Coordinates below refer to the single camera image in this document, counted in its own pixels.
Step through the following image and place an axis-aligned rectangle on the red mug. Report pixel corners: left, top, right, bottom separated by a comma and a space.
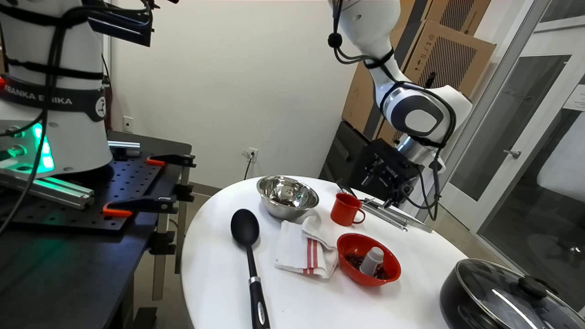
330, 192, 367, 227

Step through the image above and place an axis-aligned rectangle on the red bowl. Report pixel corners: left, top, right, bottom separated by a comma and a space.
336, 233, 402, 287

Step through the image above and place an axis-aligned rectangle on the metal bowl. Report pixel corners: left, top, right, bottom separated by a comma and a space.
256, 175, 320, 222

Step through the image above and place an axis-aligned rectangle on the black plastic spoon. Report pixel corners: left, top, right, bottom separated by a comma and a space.
230, 209, 271, 329

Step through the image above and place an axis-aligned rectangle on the silver metal bar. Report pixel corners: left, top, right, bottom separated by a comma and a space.
362, 201, 409, 232
366, 197, 433, 233

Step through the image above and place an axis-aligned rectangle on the black cabinet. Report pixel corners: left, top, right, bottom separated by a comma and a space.
319, 121, 372, 184

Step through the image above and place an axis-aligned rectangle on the small white bottle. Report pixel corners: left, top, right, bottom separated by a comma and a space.
359, 247, 385, 277

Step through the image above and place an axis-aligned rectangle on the heap of coffee beans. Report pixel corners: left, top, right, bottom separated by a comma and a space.
345, 254, 389, 281

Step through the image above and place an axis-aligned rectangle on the white towel with red stripes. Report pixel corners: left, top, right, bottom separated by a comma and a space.
274, 214, 339, 280

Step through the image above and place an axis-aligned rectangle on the stack of cardboard boxes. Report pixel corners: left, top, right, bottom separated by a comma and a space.
341, 0, 497, 148

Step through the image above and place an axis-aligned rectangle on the glass door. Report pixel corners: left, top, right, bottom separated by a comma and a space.
440, 27, 585, 233

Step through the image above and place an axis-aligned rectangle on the black pan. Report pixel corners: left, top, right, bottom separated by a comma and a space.
439, 259, 585, 329

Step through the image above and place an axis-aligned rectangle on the glass pan lid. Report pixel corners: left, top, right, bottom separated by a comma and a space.
456, 259, 585, 329

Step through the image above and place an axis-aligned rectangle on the paper sheet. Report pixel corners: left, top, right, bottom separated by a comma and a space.
563, 84, 585, 112

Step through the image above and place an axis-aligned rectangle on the black and orange clamp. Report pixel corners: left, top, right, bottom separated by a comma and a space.
102, 196, 179, 218
146, 154, 197, 168

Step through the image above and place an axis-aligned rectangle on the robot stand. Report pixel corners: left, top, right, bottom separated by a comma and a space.
0, 130, 197, 329

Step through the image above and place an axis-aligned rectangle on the camera on mount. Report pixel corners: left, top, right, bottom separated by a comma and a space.
86, 0, 154, 48

